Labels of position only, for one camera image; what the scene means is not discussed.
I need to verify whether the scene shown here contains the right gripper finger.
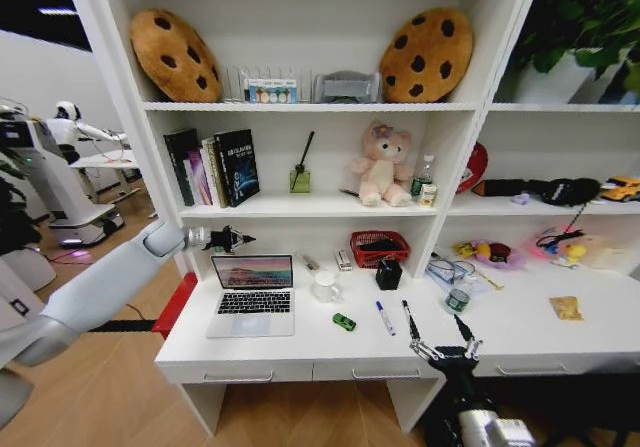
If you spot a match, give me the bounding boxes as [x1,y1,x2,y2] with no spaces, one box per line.
[406,312,442,364]
[452,314,485,362]

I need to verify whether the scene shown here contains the blue white marker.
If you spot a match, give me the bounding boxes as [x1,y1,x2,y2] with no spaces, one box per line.
[375,299,398,338]

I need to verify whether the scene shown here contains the crushed bottle with green label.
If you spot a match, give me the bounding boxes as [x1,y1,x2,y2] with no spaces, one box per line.
[443,271,475,316]

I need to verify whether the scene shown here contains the silver laptop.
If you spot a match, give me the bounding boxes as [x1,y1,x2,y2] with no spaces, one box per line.
[205,253,297,340]

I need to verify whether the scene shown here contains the pink purple book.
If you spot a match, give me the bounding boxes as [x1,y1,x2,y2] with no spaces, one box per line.
[183,147,214,207]

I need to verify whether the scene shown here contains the white thin book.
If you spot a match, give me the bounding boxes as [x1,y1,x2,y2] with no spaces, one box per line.
[200,135,224,208]

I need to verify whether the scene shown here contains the yellow stick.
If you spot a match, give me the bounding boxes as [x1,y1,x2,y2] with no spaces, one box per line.
[468,263,504,291]

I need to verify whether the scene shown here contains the large black book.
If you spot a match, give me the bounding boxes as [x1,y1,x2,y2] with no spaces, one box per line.
[213,128,262,209]

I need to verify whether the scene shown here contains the black pen holder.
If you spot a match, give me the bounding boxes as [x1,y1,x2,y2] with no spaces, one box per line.
[375,258,405,292]

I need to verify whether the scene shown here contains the green reed diffuser bottle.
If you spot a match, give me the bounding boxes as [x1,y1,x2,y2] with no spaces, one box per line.
[288,163,314,195]

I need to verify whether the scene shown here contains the red chair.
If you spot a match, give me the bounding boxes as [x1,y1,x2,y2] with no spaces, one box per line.
[151,272,199,341]

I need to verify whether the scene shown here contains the dark green book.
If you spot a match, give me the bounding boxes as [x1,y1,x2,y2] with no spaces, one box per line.
[162,127,200,208]

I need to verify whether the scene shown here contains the red plastic basket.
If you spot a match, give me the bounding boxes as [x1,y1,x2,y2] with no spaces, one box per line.
[349,229,412,270]

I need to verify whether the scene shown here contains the white mug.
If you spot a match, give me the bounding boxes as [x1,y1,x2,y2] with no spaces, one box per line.
[312,269,347,305]

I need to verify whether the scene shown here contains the yellow snack packet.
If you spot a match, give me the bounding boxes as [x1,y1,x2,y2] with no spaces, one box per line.
[451,240,482,259]

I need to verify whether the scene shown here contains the purple plate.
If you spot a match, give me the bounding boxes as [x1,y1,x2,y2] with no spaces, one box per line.
[471,238,528,272]

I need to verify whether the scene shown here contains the tan snack packet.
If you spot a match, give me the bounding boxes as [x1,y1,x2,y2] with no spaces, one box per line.
[548,294,586,323]

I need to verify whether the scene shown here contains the black item in basket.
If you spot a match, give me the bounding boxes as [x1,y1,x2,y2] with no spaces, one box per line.
[359,238,402,254]

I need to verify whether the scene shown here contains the black diffuser reeds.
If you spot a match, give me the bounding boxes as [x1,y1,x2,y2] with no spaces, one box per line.
[291,130,317,191]

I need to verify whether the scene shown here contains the white shelf desk unit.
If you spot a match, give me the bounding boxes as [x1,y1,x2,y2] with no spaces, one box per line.
[62,0,640,438]

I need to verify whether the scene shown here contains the white background table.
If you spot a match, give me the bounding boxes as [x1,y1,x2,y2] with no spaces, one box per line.
[68,148,154,218]

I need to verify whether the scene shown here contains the box with coloured circles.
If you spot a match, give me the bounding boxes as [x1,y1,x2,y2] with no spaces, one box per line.
[244,77,299,105]

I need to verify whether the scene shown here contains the pink plush toy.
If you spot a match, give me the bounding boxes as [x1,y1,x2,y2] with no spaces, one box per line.
[349,119,417,208]

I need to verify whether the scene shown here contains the water bottle with green label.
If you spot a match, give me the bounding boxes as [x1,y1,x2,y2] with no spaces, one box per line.
[410,153,438,199]

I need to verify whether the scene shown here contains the black folded umbrella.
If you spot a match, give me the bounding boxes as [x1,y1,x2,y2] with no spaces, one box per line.
[473,176,602,208]

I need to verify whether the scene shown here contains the white wheeled machine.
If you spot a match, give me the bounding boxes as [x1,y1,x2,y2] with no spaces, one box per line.
[0,97,126,248]

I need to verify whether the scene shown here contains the grey fabric organizer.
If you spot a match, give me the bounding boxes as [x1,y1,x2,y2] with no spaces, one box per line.
[311,70,384,105]

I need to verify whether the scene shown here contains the white humanoid robot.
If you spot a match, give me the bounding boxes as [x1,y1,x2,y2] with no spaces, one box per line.
[43,100,130,166]

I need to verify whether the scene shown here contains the brown cookie cushion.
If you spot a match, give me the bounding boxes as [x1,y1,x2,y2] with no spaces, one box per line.
[378,7,475,105]
[129,8,224,104]

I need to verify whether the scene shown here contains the dark green leafy plant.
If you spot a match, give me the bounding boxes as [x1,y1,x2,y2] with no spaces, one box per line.
[0,149,44,258]

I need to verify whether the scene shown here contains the yellow toy truck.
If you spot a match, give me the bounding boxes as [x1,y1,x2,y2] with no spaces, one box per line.
[598,175,640,204]

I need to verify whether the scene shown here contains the green plant in white pot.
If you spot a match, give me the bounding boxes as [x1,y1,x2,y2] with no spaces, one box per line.
[507,0,640,105]

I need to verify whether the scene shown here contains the clear wire file rack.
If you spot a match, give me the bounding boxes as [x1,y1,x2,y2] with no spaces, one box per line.
[221,63,315,105]

